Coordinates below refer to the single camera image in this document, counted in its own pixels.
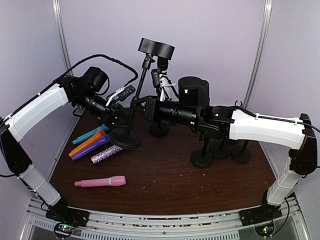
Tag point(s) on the aluminium post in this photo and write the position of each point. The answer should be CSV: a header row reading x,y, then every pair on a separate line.
x,y
264,31
63,43

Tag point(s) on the front aluminium rail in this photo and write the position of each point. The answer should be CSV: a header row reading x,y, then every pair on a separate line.
x,y
223,225

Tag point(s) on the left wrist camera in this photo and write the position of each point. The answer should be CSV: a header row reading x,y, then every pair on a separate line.
x,y
120,94

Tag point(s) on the mic stand front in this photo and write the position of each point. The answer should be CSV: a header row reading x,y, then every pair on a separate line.
x,y
241,154

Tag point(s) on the black mic stand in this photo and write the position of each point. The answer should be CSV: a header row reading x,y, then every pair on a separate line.
x,y
125,139

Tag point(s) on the left aluminium post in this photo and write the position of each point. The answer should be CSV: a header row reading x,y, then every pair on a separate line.
x,y
63,43

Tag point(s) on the pink microphone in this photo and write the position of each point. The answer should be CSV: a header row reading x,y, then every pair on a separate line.
x,y
114,181

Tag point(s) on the right aluminium post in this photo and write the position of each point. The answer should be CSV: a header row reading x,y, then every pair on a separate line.
x,y
264,31

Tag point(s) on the blue microphone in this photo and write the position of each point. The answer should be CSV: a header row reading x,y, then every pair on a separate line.
x,y
89,134

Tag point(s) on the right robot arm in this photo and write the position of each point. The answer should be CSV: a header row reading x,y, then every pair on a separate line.
x,y
193,109

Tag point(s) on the orange microphone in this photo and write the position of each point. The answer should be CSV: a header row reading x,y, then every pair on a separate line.
x,y
87,143

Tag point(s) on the purple microphone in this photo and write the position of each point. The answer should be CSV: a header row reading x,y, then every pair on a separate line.
x,y
100,142

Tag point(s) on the glitter silver microphone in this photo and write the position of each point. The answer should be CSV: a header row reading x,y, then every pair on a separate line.
x,y
110,151

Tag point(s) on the glitter mic stand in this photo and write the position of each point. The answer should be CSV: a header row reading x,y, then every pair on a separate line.
x,y
152,49

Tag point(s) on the pink mic stand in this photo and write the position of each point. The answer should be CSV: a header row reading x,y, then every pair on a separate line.
x,y
202,158

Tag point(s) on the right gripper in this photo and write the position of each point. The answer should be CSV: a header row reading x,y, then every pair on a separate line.
x,y
149,112

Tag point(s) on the black microphone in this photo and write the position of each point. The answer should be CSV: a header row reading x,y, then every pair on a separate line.
x,y
162,64

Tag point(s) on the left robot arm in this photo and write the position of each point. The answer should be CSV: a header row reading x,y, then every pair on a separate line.
x,y
79,91

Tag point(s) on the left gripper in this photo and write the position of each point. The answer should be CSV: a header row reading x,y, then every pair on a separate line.
x,y
109,117

